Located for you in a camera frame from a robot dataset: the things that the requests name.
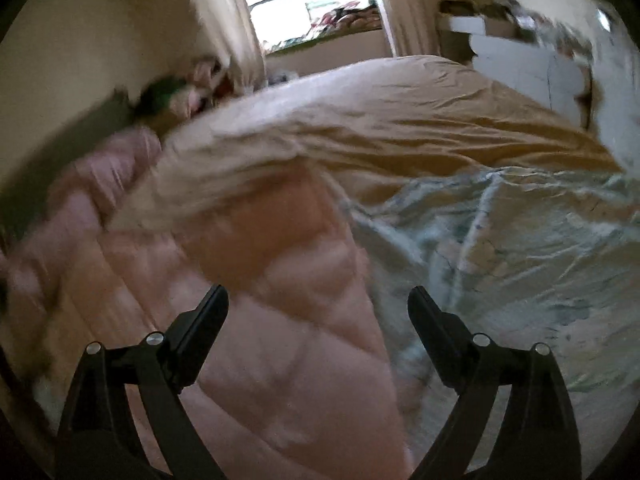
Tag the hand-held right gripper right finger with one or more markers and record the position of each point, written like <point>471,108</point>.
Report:
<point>432,327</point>

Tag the pink bundled quilt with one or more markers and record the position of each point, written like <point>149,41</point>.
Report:
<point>100,175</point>

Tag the pink quilted garment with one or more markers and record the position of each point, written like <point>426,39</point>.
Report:
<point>275,360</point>

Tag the cream curtain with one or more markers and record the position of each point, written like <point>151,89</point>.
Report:
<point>405,10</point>
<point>225,25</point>

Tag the window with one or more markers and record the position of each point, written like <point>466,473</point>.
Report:
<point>280,15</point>

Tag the green floral blanket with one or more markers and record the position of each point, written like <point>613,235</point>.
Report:
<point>165,92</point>

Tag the white cabinet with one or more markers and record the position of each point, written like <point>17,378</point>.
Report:
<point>520,65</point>

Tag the bed with patterned sheet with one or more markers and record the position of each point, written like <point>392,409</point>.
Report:
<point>450,110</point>

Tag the clothes pile on windowsill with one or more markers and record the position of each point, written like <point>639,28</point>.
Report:
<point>350,17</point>

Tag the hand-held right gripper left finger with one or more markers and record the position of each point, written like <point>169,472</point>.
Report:
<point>200,330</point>

